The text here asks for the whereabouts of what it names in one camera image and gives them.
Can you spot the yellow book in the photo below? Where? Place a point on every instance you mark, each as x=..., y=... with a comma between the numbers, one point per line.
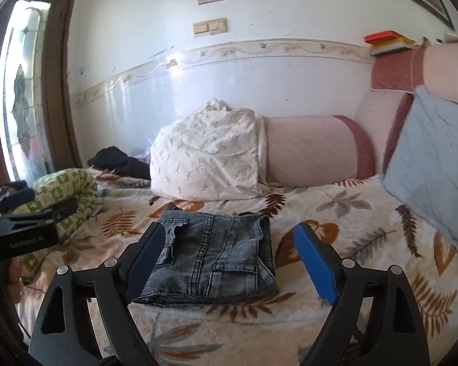
x=404, y=42

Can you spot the pink maroon headboard cushion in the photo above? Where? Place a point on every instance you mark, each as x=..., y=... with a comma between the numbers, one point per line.
x=442, y=68

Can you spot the person's left hand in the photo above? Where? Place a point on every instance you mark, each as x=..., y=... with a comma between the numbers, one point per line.
x=13, y=282

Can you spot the red book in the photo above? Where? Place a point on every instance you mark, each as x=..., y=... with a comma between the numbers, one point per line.
x=383, y=36

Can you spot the white sprig-print pillow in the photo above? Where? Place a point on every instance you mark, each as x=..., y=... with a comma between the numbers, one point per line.
x=206, y=152

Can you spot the blue-grey denim pants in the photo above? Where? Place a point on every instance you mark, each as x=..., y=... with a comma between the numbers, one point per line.
x=213, y=259

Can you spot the leaf-print fleece blanket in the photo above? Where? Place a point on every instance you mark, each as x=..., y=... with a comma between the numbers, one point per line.
x=328, y=202

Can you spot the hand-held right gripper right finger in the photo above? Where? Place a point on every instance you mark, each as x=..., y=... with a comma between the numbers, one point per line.
x=315, y=263

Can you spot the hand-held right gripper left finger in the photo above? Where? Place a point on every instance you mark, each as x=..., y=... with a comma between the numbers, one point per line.
x=147, y=263

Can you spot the pink maroon bolster cushion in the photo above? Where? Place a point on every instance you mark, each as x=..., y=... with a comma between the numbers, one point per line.
x=305, y=148

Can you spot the white book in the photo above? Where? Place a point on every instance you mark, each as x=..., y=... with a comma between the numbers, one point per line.
x=389, y=49

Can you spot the beige wall light switch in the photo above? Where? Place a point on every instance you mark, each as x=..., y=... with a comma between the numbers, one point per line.
x=210, y=27

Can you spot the light blue pillow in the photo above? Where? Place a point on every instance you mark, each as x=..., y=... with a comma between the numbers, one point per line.
x=431, y=167

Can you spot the green white patterned cloth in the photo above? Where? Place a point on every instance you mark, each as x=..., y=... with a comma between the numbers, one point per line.
x=76, y=186

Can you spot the black cloth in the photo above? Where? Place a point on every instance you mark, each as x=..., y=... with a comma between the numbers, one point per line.
x=114, y=158

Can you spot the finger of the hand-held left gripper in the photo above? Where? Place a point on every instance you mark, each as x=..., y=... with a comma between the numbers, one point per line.
x=11, y=198
x=57, y=209

